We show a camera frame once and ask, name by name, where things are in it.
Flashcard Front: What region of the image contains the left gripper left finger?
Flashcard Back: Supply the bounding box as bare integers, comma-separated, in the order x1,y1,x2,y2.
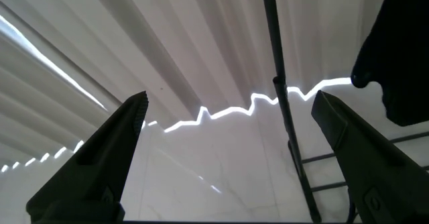
25,91,149,224

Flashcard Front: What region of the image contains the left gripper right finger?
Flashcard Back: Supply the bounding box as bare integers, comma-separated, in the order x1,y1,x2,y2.
310,89,429,224

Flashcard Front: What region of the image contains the black garment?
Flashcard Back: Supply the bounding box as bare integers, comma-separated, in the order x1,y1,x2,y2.
350,0,429,127

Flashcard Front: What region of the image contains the black clothes rack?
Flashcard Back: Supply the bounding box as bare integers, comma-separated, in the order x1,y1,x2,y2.
31,0,429,223

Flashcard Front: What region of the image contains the white curtain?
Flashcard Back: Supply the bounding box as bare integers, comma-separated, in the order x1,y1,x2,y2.
0,0,396,173

